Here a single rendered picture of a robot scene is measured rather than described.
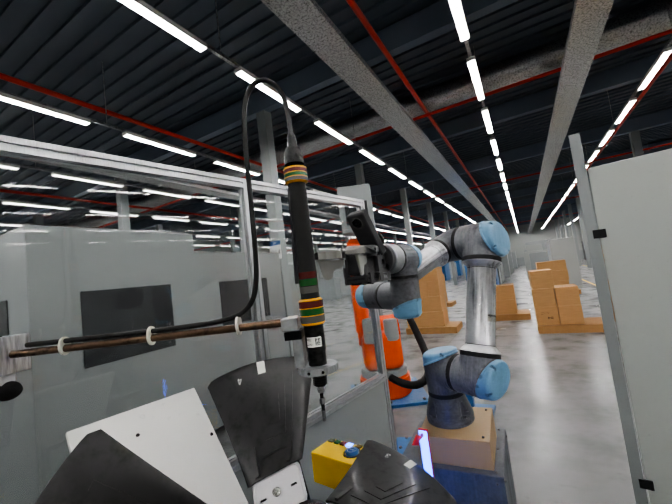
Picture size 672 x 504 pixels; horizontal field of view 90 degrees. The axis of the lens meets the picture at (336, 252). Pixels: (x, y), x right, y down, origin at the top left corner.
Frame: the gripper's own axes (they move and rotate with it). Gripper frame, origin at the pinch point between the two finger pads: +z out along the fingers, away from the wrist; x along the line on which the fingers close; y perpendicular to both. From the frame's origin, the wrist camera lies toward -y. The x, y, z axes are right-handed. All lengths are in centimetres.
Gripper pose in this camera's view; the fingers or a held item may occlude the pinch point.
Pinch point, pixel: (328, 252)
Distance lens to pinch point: 66.2
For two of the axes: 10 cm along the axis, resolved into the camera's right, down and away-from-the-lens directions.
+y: 1.2, 9.9, -0.8
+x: -7.7, 1.4, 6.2
